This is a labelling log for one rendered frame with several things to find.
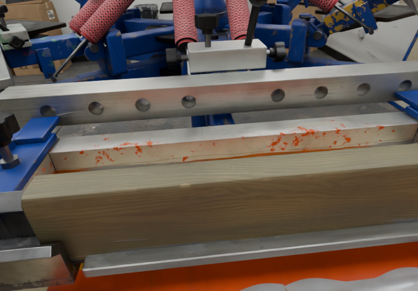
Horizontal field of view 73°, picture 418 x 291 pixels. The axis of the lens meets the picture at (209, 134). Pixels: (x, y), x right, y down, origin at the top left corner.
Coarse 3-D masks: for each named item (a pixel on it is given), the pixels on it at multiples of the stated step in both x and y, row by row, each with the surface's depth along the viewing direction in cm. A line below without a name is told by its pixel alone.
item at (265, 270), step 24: (216, 264) 26; (240, 264) 26; (264, 264) 26; (48, 288) 25; (72, 288) 25; (96, 288) 25; (120, 288) 24; (144, 288) 24; (168, 288) 24; (192, 288) 24; (216, 288) 24; (240, 288) 24
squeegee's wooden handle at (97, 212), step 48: (48, 192) 20; (96, 192) 20; (144, 192) 20; (192, 192) 20; (240, 192) 21; (288, 192) 21; (336, 192) 22; (384, 192) 22; (48, 240) 21; (96, 240) 22; (144, 240) 22; (192, 240) 23
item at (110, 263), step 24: (240, 240) 24; (264, 240) 23; (288, 240) 23; (312, 240) 23; (336, 240) 23; (360, 240) 23; (384, 240) 23; (408, 240) 24; (96, 264) 22; (120, 264) 22; (144, 264) 22; (168, 264) 22; (192, 264) 23
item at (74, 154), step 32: (192, 128) 41; (224, 128) 40; (256, 128) 40; (288, 128) 40; (320, 128) 39; (352, 128) 39; (384, 128) 40; (416, 128) 40; (64, 160) 37; (96, 160) 38; (128, 160) 38; (160, 160) 39; (192, 160) 39
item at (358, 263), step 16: (288, 256) 27; (304, 256) 26; (320, 256) 26; (336, 256) 26; (352, 256) 26; (368, 256) 26; (384, 256) 26; (400, 256) 26; (416, 256) 26; (288, 272) 25; (304, 272) 25; (320, 272) 25; (336, 272) 25; (352, 272) 25; (368, 272) 25; (384, 272) 25
